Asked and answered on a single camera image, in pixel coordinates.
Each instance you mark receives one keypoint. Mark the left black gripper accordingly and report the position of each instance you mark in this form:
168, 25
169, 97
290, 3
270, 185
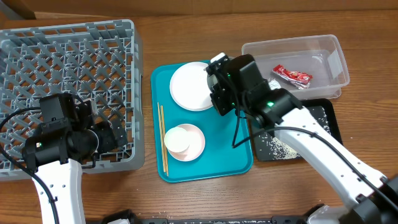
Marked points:
112, 137

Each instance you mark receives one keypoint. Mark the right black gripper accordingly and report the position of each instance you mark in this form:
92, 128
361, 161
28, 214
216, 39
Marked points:
216, 99

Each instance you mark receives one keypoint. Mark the grey-green bowl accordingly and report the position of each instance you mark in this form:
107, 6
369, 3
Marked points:
211, 81

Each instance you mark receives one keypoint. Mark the right wooden chopstick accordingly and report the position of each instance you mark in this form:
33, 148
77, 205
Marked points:
166, 166

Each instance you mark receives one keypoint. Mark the white rice pile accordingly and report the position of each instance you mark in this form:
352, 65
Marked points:
269, 148

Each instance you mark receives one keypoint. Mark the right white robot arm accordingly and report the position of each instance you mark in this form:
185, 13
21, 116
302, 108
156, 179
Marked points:
368, 196

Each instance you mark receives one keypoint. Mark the black waste tray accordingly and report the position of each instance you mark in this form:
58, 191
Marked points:
333, 124

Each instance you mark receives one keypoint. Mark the grey dishwasher rack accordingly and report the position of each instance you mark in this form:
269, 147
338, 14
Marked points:
98, 60

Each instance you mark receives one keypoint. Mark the large white plate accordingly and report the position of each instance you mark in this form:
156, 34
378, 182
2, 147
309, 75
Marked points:
189, 88

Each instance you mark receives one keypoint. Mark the red snack wrapper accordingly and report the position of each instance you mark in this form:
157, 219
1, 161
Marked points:
299, 79

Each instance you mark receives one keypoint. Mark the white cup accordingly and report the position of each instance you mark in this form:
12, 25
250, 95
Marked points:
176, 140

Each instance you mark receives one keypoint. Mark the small pink-white plate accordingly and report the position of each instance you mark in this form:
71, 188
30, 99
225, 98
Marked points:
196, 144

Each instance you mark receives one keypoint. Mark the left wooden chopstick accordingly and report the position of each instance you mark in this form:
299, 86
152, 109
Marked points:
161, 137

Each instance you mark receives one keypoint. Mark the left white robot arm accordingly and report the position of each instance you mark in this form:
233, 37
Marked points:
55, 152

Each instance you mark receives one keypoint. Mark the wooden chopstick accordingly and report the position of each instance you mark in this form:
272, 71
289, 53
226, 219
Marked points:
161, 137
166, 166

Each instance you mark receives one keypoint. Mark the clear plastic bin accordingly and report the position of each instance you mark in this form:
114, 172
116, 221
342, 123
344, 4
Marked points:
320, 56

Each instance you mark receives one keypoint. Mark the white tissue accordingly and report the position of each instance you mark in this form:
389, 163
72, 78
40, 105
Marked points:
274, 84

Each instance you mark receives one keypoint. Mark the teal plastic tray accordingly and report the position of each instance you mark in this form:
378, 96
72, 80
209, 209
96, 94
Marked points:
218, 157

